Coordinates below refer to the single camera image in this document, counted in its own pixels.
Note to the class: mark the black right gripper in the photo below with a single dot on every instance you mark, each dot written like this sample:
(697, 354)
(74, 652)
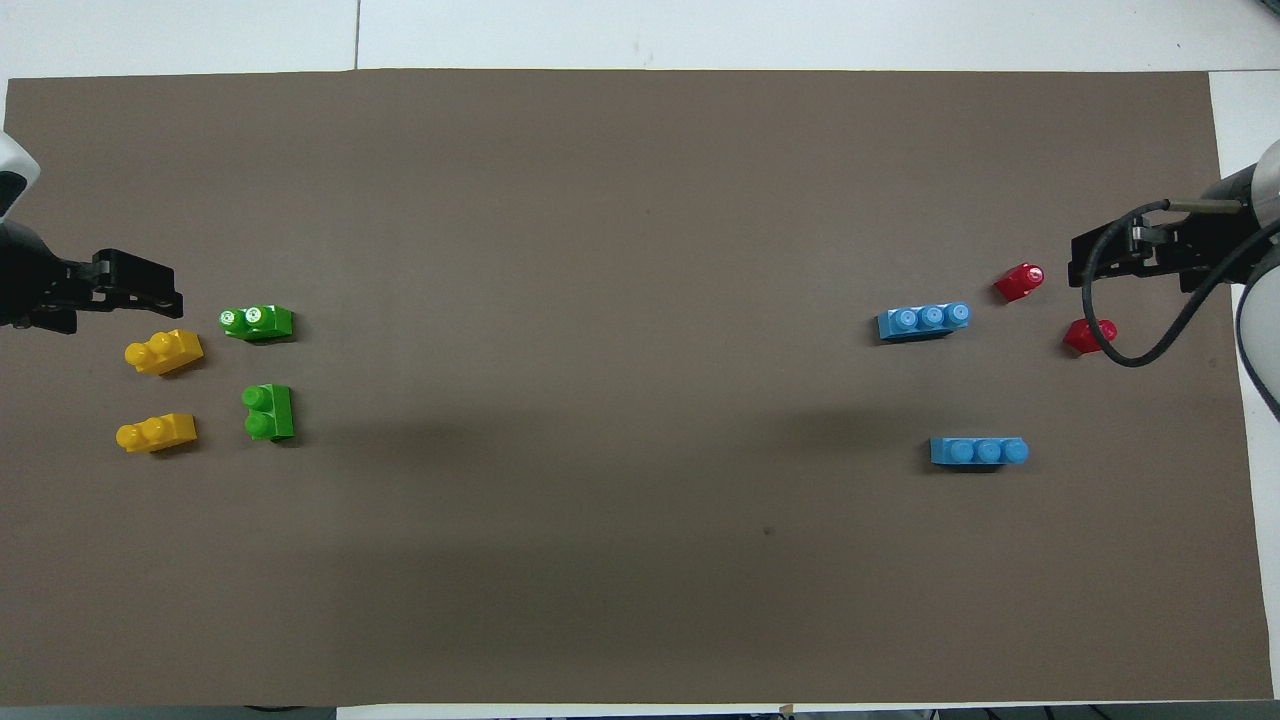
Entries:
(1200, 250)

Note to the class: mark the brown table mat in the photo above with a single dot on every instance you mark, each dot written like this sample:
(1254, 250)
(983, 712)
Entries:
(620, 300)

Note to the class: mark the yellow two-stud toy brick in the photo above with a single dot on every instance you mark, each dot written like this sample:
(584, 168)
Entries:
(158, 433)
(166, 352)

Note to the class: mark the blue three-stud toy brick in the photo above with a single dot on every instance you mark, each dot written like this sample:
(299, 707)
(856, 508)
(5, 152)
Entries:
(978, 452)
(922, 321)

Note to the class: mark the green two-stud toy brick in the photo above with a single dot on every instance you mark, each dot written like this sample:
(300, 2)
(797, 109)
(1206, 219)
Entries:
(272, 412)
(258, 322)

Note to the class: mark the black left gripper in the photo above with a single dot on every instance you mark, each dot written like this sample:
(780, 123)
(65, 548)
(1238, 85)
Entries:
(35, 285)

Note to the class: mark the red one-stud toy brick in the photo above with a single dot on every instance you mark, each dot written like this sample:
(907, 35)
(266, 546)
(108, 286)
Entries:
(1090, 335)
(1019, 282)

